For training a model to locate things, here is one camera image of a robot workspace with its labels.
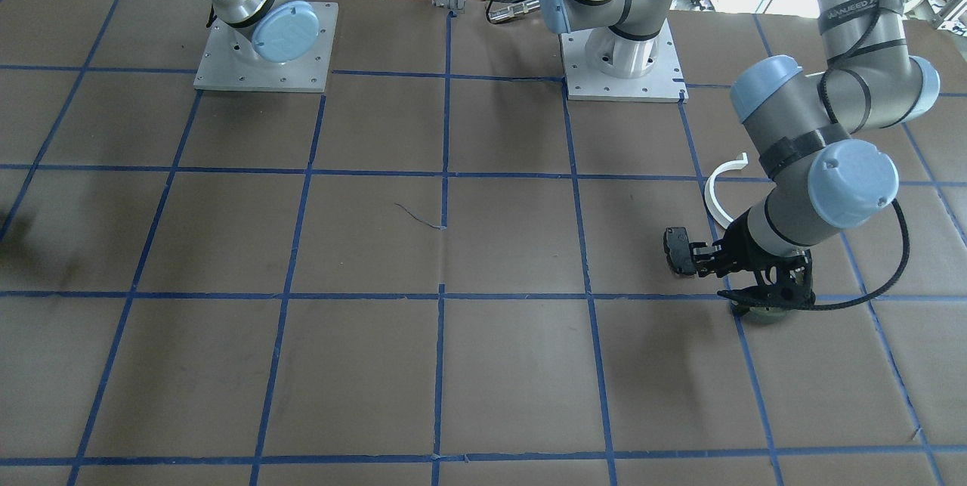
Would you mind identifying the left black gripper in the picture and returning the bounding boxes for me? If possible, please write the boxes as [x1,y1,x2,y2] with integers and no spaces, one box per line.
[688,225,816,311]

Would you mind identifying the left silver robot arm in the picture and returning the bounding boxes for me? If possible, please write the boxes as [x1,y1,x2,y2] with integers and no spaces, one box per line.
[539,0,941,322]

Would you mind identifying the green curved brake shoe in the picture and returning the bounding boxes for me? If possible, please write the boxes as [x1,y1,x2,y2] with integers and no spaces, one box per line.
[730,302,792,325]

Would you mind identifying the black brake pad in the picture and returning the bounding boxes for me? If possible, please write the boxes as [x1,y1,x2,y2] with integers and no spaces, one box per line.
[663,227,697,277]

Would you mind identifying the white curved plastic bracket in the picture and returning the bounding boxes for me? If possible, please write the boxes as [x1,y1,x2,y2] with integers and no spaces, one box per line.
[703,152,749,230]

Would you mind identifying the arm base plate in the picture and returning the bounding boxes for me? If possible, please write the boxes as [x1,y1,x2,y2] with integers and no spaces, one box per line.
[193,1,339,94]
[559,21,690,103]

